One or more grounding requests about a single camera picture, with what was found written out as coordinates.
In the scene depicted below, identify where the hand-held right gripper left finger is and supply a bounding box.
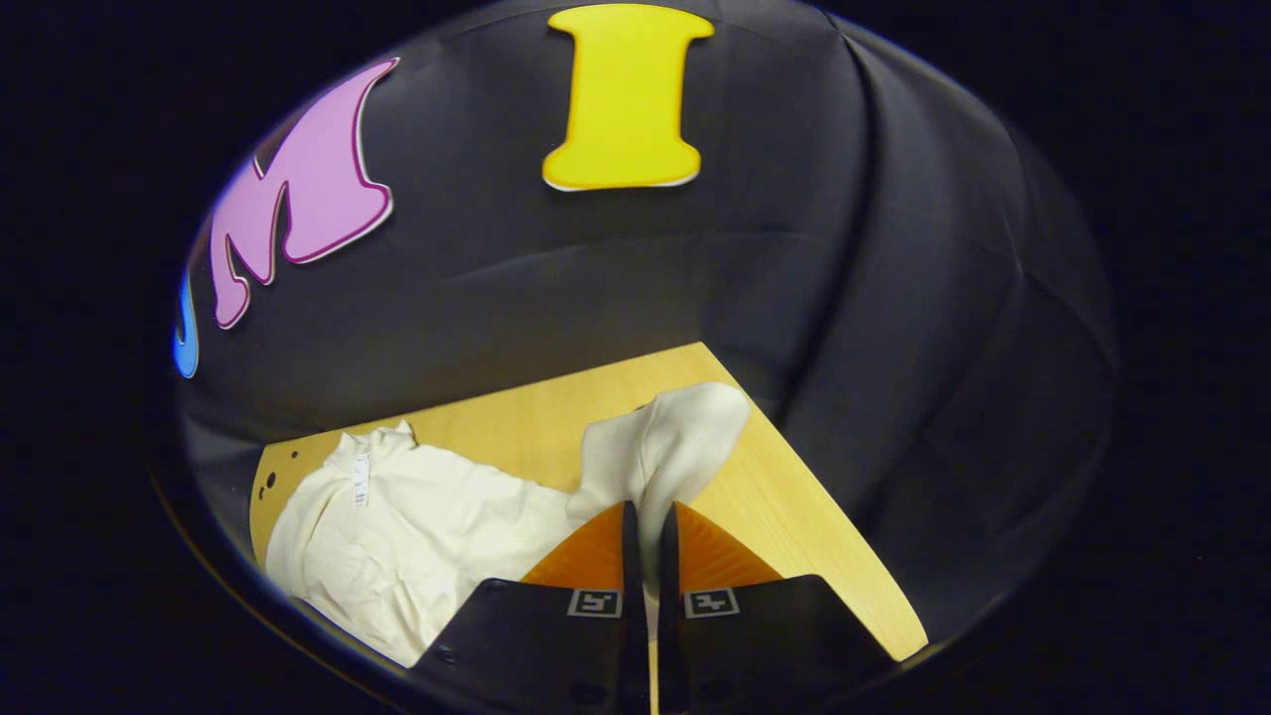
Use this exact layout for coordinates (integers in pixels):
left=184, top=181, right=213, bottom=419
left=412, top=501, right=652, bottom=715

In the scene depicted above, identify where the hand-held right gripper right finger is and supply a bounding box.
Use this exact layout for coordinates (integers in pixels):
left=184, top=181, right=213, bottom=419
left=657, top=502, right=901, bottom=715

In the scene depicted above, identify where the white sweater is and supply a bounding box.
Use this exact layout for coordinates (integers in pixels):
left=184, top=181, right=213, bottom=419
left=264, top=382, right=753, bottom=668

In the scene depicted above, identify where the black backdrop cloth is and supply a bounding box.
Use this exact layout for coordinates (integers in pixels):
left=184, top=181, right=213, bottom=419
left=174, top=0, right=1123, bottom=646

